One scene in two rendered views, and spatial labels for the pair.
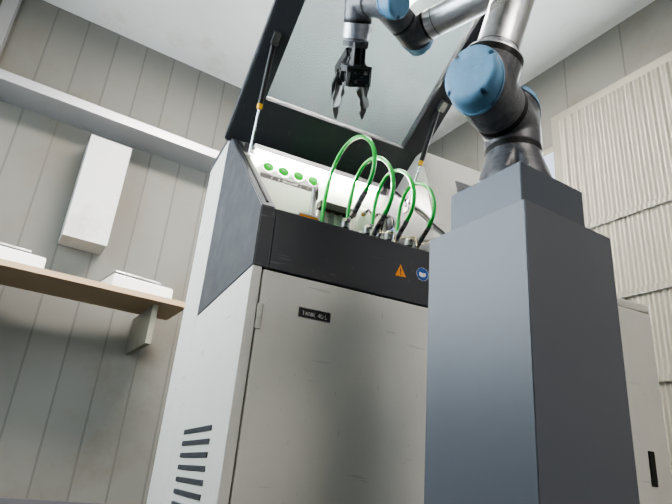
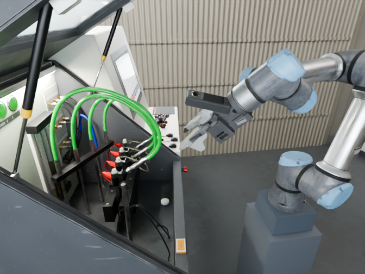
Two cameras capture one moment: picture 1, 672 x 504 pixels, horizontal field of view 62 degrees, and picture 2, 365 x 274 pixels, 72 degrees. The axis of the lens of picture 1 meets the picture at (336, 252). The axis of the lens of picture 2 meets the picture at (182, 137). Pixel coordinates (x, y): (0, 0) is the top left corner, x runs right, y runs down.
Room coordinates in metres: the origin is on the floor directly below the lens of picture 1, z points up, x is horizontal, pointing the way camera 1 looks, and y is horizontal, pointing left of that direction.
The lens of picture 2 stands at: (1.10, 0.61, 1.64)
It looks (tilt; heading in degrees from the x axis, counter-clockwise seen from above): 27 degrees down; 292
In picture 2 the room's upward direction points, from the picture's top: straight up
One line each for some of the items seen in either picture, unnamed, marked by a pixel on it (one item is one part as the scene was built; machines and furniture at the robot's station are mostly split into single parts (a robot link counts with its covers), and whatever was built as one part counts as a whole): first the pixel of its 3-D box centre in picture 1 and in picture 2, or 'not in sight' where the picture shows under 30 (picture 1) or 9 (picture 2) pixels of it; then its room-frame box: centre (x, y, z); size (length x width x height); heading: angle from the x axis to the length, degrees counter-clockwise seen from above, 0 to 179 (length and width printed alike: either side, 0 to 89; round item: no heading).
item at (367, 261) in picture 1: (378, 268); (178, 216); (1.40, -0.12, 0.87); 0.62 x 0.04 x 0.16; 114
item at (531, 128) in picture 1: (510, 123); (294, 169); (0.99, -0.35, 1.07); 0.13 x 0.12 x 0.14; 140
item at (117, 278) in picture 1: (133, 291); not in sight; (3.08, 1.13, 1.24); 0.37 x 0.36 x 0.09; 121
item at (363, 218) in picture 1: (372, 238); (61, 122); (1.96, -0.13, 1.20); 0.13 x 0.03 x 0.31; 114
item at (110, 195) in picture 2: not in sight; (124, 192); (1.67, -0.13, 0.91); 0.34 x 0.10 x 0.15; 114
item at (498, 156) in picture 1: (513, 172); (288, 191); (0.99, -0.35, 0.95); 0.15 x 0.15 x 0.10
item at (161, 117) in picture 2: not in sight; (161, 118); (1.79, -0.75, 1.01); 0.23 x 0.11 x 0.06; 114
